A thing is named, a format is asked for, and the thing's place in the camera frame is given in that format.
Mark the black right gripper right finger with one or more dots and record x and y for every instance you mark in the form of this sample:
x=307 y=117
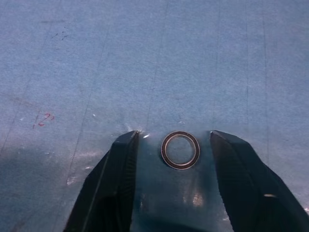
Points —
x=248 y=191

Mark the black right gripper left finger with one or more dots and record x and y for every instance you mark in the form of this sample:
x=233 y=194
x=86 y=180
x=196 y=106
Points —
x=113 y=183

